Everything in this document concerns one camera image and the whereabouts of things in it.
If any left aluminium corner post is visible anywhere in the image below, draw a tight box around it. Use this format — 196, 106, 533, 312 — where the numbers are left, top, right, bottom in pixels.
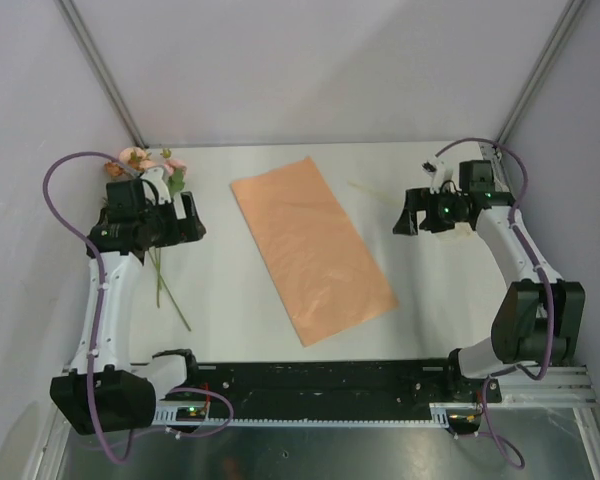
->
54, 0, 148, 148

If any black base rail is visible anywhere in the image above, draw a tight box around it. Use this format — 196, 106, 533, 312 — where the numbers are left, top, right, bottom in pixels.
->
149, 357, 504, 426

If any grey cable duct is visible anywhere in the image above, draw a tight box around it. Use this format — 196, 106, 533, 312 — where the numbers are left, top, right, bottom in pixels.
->
152, 402, 454, 431

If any orange beige wrapping paper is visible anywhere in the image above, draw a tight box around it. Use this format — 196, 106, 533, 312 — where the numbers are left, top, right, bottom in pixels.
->
231, 158, 399, 347

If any aluminium corner post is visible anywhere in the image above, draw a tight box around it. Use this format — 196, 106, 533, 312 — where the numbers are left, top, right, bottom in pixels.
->
54, 0, 148, 148
496, 0, 590, 144

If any cream ribbon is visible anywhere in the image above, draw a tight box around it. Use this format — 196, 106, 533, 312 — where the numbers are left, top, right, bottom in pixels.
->
347, 180, 472, 242

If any pink fake flower stem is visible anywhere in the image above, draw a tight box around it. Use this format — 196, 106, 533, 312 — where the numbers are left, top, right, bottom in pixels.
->
118, 146, 189, 201

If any white fake flower stem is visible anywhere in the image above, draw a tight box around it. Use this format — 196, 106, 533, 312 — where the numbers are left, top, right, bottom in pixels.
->
149, 248, 163, 308

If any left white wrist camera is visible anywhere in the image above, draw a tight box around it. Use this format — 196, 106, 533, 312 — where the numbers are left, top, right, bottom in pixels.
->
140, 166, 185, 220

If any right aluminium corner post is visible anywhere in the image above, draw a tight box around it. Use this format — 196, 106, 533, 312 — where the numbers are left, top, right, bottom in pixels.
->
496, 0, 590, 144

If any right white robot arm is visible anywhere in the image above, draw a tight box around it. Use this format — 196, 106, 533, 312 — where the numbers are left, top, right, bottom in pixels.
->
393, 159, 586, 401

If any brown orange fake flower stem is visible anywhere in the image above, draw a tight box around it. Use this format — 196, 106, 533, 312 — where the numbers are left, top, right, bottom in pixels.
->
104, 161, 192, 332

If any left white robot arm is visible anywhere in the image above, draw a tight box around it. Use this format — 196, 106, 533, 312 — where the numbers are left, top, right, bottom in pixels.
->
50, 179, 206, 435

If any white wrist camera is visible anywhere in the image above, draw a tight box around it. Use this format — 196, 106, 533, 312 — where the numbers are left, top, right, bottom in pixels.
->
422, 157, 454, 194
140, 166, 185, 220

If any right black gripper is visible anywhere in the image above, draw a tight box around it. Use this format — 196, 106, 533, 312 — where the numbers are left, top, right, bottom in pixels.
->
392, 187, 466, 236

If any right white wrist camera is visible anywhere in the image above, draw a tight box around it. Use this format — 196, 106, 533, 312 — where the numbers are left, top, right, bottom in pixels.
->
422, 157, 454, 194

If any aluminium frame profile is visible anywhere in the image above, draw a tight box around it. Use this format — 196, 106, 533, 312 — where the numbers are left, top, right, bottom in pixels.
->
498, 367, 597, 408

